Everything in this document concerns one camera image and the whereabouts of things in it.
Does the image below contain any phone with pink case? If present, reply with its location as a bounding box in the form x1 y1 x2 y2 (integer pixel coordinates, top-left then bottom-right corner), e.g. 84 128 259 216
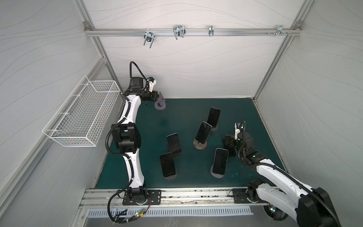
195 121 212 144

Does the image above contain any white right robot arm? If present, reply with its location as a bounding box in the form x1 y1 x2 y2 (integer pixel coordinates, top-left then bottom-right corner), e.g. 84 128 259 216
222 132 341 227

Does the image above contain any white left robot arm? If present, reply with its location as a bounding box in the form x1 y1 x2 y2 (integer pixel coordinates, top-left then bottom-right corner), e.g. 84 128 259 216
105 77 158 204

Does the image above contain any black phone front-right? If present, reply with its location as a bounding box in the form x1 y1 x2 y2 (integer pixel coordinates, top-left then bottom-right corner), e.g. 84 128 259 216
211 148 229 176

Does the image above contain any black phone far stand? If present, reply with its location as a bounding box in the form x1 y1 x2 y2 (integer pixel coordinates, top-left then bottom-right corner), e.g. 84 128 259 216
207 107 221 128

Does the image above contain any black phone centre-left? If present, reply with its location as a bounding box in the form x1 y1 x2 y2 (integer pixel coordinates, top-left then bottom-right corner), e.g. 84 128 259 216
166 133 181 153

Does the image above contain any black folding stand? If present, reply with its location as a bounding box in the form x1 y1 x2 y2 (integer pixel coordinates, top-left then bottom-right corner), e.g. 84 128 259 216
172 150 181 159

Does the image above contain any black phone front-left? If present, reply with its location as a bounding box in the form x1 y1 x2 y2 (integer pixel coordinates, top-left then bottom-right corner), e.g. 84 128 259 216
160 152 176 177

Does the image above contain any grey stand front-left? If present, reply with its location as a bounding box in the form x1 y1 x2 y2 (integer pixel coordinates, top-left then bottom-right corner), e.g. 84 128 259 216
164 174 177 180

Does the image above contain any metal U-bolt clamp left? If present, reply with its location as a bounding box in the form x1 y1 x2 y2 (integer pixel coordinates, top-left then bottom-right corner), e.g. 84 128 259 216
143 31 155 48

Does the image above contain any metal u-bolt clamp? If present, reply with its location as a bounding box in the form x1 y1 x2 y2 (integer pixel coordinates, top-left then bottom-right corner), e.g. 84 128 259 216
173 25 186 40
143 31 155 48

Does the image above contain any metal U-bolt clamp middle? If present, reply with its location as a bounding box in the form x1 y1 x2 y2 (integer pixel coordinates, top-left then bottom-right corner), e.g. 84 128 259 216
173 25 186 40

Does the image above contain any metal clamp small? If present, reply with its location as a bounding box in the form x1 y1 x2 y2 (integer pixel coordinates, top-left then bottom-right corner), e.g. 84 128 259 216
209 25 214 37

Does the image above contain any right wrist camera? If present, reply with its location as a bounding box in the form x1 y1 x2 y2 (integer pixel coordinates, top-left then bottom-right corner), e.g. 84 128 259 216
234 123 241 140

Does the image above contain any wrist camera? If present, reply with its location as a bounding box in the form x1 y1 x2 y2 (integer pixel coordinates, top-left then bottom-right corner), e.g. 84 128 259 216
234 123 241 140
147 77 157 92

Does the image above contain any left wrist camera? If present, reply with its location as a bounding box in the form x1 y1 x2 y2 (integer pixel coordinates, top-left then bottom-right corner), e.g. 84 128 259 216
147 77 157 92

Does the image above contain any wood ring phone stand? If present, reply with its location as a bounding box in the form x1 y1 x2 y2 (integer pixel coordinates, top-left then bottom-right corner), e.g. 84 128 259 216
193 139 207 150

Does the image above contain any white wire basket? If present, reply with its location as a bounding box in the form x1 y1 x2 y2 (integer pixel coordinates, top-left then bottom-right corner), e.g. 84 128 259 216
42 75 120 147

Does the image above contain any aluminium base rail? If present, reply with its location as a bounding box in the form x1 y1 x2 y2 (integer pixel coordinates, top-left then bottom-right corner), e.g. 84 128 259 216
79 185 284 209

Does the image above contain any aluminium crossbar rail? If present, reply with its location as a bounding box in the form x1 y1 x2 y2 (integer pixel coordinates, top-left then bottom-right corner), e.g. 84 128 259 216
85 27 303 37

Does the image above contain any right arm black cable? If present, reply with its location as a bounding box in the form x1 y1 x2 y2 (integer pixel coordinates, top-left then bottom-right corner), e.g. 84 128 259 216
237 121 342 227

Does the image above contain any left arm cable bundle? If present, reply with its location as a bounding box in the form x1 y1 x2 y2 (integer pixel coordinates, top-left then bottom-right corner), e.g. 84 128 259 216
105 61 152 224

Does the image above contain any metal bracket with bolts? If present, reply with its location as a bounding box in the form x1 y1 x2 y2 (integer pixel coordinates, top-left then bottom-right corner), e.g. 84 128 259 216
266 26 292 37

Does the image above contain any white slotted cable duct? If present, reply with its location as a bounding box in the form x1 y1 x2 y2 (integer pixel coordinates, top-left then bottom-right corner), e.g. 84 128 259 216
87 206 254 218

